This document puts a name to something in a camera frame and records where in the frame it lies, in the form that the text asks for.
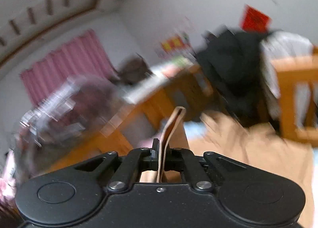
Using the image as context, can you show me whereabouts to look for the colourful wall poster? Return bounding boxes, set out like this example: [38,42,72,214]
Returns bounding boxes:
[156,30,195,58]

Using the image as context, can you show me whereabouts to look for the white grey garment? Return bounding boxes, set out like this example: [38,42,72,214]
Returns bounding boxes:
[258,31,314,125]

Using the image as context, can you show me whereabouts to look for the pink striped curtain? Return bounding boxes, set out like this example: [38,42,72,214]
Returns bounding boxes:
[20,29,117,106]

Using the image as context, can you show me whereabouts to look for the tan pants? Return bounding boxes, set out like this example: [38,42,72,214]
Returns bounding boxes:
[139,107,315,223]

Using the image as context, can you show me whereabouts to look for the wooden bed frame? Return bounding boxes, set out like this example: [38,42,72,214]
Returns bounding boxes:
[45,54,318,176]

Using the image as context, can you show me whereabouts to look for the black jacket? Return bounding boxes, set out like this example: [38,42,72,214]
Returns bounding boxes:
[195,28,279,130]

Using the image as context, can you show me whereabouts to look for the dark brown object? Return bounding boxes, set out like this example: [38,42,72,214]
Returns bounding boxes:
[116,54,151,85]

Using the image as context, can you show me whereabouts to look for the pink bed sheet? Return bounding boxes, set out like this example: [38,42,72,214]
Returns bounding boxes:
[183,121,208,140]

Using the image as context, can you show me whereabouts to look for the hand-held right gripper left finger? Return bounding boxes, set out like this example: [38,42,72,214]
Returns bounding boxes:
[75,138,160,192]

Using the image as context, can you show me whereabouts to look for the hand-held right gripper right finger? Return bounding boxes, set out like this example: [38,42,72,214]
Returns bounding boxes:
[164,147,249,192]

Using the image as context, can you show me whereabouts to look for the red wall poster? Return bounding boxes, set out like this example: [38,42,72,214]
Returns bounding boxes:
[239,4,273,33]

